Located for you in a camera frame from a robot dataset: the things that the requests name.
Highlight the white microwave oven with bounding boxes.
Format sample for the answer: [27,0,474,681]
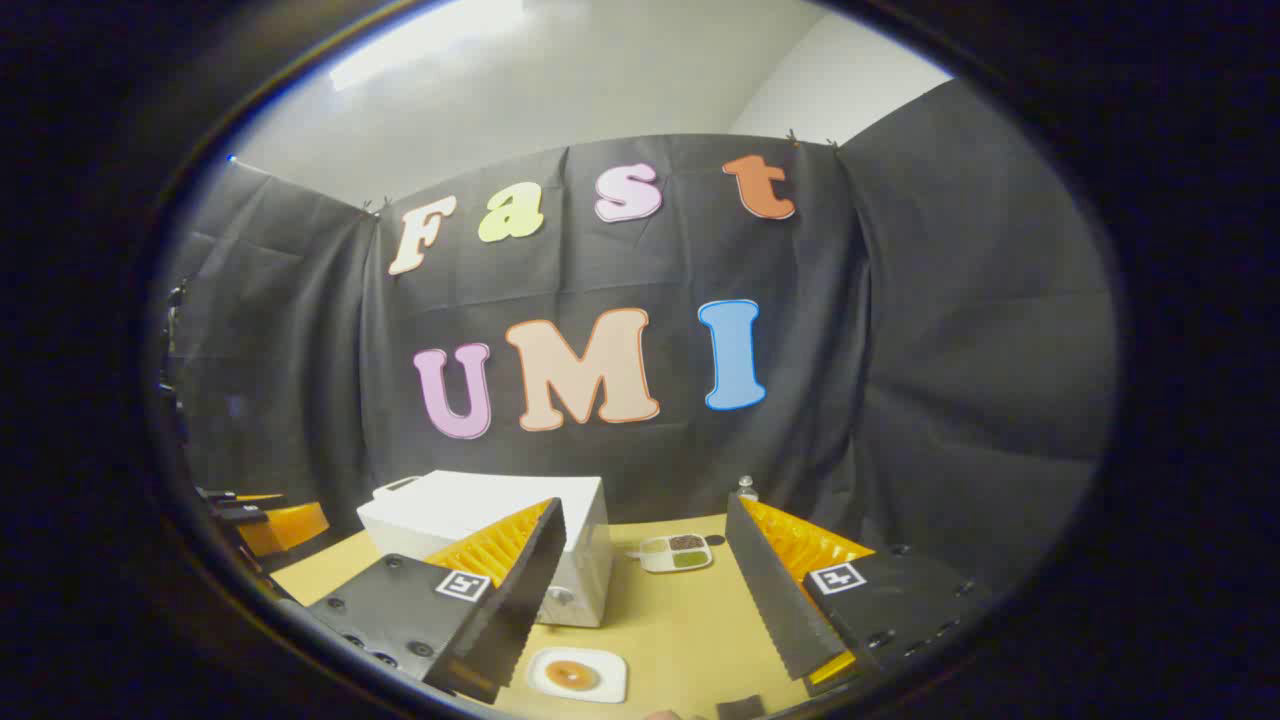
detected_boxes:
[357,470,613,629]

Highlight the white divided snack tray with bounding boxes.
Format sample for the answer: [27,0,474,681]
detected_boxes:
[628,534,714,574]

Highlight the white square plate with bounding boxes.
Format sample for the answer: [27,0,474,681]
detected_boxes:
[526,647,629,704]

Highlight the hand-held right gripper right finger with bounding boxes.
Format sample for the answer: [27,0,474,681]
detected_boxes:
[725,492,991,698]

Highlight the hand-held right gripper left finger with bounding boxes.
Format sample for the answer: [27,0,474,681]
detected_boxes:
[305,497,567,704]

